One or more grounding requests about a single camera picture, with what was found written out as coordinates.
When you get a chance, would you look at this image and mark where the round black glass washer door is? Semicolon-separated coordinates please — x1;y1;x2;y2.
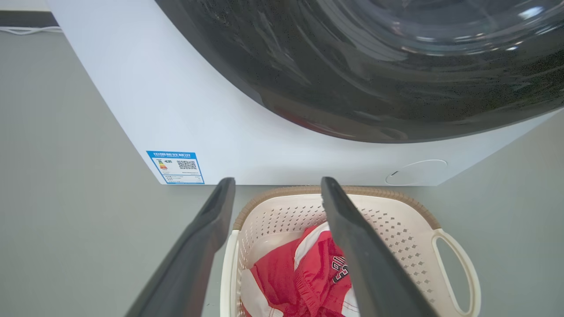
154;0;564;144

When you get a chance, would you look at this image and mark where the red and white garment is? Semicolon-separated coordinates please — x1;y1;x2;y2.
240;221;360;317

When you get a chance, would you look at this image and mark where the white floor cable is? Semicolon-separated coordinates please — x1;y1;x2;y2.
0;26;63;36

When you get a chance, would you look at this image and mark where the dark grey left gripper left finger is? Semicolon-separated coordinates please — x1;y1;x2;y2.
126;177;237;317

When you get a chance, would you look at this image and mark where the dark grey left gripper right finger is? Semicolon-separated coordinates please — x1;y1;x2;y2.
320;177;439;317

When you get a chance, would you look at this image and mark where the round white filter cover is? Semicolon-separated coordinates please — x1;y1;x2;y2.
385;159;449;186

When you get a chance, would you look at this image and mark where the cream perforated laundry basket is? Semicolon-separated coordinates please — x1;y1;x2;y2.
219;185;482;317

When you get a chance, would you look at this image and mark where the white front-load washing machine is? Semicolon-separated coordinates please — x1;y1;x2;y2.
46;0;564;186

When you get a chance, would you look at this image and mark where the blue energy label sticker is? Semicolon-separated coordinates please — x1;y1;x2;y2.
146;151;205;185

